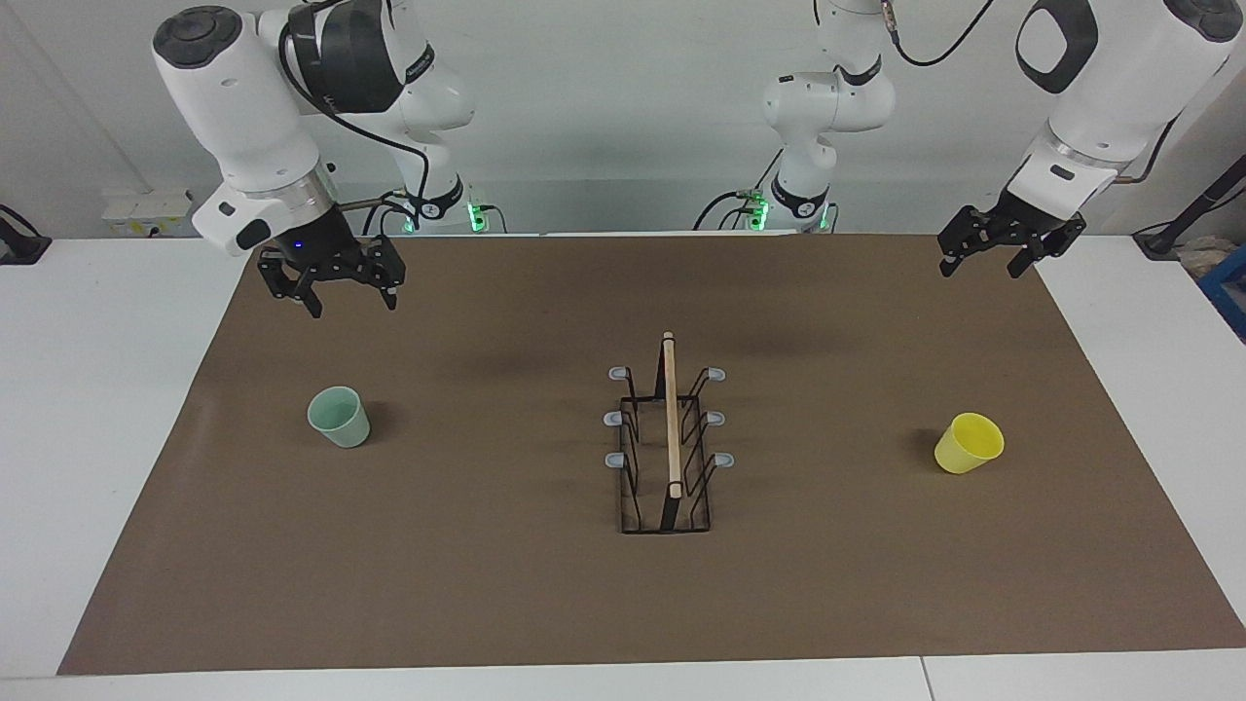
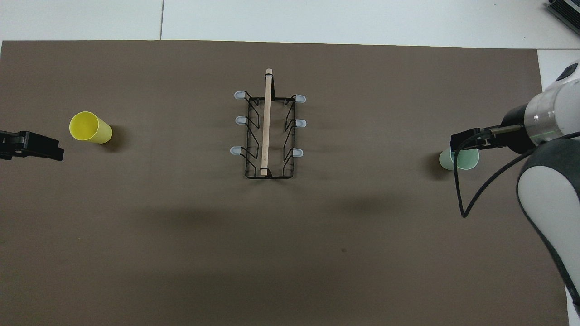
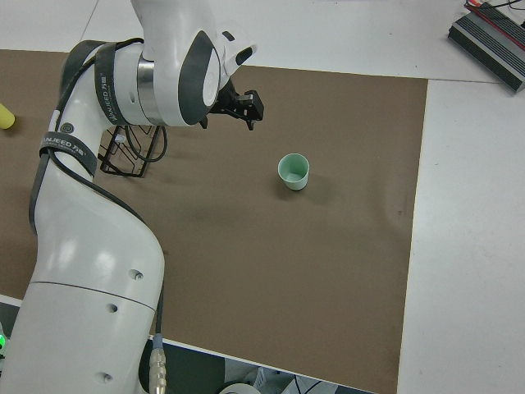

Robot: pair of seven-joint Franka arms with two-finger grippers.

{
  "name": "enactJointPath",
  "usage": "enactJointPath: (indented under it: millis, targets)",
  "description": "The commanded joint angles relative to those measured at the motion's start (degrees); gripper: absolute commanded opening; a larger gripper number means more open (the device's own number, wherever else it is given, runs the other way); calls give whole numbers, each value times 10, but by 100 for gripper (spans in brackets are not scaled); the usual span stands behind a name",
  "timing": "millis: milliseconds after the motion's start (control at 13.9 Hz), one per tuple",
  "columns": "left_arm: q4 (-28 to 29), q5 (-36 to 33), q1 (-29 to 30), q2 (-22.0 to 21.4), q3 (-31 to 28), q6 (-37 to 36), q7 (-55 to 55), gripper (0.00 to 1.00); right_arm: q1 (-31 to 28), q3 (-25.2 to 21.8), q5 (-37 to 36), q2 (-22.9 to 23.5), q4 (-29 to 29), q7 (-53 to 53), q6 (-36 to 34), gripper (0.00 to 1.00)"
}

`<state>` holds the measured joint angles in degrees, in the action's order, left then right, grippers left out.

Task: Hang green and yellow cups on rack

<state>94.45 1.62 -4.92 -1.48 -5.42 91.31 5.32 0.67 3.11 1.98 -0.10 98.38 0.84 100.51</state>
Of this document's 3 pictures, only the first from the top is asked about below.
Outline crumpled clear plastic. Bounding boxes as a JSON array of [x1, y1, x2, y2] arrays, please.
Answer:
[[1176, 237, 1237, 278]]

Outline black right base cables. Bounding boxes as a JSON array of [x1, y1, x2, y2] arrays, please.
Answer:
[[362, 190, 410, 235]]

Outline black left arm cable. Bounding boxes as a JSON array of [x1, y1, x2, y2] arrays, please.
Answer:
[[881, 0, 996, 69]]

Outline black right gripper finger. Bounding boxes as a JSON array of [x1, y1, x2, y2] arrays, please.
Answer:
[[258, 249, 323, 319], [362, 239, 406, 311]]

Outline black stand pole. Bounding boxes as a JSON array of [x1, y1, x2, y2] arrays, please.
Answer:
[[1134, 154, 1246, 259]]

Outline black left base cables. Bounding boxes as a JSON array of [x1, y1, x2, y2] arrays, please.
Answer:
[[693, 146, 780, 232]]

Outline black base cables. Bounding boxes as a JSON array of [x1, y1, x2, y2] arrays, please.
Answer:
[[362, 190, 410, 235], [693, 146, 780, 232]]

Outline blue box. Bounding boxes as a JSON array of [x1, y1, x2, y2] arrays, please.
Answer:
[[1197, 243, 1246, 342]]

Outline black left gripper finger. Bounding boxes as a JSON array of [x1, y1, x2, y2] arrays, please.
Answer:
[[939, 206, 994, 277], [1008, 219, 1087, 279]]

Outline black wire cup rack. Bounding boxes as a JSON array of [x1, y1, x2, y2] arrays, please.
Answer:
[[605, 331, 736, 535]]

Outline pale green plastic cup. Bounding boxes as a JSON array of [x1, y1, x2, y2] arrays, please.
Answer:
[[308, 387, 372, 449]]

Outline brown table mat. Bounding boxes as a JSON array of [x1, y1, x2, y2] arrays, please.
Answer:
[[56, 234, 1246, 676]]

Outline white wall socket strip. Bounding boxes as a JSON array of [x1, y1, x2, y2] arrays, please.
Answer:
[[102, 188, 210, 238]]

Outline yellow plastic cup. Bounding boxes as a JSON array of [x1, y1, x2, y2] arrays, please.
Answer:
[[934, 412, 1006, 475]]

